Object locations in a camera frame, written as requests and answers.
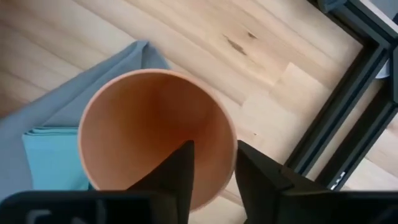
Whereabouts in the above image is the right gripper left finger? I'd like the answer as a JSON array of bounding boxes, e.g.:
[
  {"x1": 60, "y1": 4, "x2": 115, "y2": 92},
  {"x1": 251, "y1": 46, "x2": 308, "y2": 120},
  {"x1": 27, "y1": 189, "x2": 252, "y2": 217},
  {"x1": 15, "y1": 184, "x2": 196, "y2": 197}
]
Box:
[{"x1": 0, "y1": 139, "x2": 195, "y2": 224}]

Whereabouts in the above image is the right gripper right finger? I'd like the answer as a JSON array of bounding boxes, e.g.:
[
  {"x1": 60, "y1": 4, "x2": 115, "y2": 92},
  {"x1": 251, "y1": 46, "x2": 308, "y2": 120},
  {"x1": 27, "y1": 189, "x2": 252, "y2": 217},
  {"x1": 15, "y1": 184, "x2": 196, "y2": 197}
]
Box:
[{"x1": 236, "y1": 140, "x2": 398, "y2": 224}]

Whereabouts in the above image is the peach orange plastic cup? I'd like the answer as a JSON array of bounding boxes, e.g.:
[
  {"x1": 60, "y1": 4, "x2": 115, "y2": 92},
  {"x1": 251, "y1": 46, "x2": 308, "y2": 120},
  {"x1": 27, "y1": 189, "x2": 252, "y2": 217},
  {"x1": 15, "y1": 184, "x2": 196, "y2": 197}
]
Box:
[{"x1": 76, "y1": 68, "x2": 239, "y2": 212}]

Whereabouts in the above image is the light blue folded cloth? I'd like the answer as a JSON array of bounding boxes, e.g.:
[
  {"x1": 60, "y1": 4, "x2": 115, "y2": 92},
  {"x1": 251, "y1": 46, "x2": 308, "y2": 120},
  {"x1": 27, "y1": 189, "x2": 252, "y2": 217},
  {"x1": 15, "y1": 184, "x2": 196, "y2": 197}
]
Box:
[{"x1": 21, "y1": 126, "x2": 94, "y2": 191}]

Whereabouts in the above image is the grey folded cloth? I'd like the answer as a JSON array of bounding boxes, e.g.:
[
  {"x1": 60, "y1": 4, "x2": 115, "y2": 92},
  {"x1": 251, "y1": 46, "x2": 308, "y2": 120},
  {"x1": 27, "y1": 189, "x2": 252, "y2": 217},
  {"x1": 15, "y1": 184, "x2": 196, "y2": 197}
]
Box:
[{"x1": 0, "y1": 39, "x2": 171, "y2": 202}]

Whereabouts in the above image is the black metal shelf frame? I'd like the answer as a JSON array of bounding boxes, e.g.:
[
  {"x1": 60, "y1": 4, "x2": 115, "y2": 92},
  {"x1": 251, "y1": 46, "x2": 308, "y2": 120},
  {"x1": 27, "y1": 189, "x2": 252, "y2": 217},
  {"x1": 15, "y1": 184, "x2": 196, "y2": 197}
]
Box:
[{"x1": 284, "y1": 0, "x2": 398, "y2": 191}]

